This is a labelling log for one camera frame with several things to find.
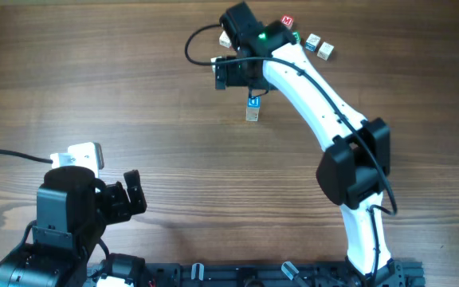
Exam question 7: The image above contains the blue D block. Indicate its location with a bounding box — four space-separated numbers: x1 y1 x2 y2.
247 96 261 108

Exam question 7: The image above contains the red sided plain block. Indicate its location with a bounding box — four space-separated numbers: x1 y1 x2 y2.
246 115 258 122

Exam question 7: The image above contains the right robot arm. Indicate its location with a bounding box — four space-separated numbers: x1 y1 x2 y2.
215 2 391 282

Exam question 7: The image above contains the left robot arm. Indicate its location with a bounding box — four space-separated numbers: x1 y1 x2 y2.
0 166 147 286

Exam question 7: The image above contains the plain block upper left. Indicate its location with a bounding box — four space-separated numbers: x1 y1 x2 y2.
219 31 232 48

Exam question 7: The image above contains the red M block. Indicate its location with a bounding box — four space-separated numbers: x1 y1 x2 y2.
280 14 294 29

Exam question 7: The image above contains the green letter block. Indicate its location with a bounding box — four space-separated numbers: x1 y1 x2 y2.
292 31 301 44

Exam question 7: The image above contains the blue picture block right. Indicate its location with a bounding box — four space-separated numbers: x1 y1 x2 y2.
304 33 321 52

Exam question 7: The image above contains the plain block far right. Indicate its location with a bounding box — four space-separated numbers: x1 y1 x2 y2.
317 42 334 61

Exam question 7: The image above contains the black left camera cable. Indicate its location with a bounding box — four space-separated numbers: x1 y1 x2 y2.
0 148 53 165

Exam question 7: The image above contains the black camera cable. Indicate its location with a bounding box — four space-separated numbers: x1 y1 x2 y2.
0 148 53 165
183 23 398 284

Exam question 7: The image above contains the black right camera cable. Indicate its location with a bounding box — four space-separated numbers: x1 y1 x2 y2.
183 23 398 284

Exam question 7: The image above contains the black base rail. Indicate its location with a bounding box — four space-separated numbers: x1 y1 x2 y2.
135 260 426 287

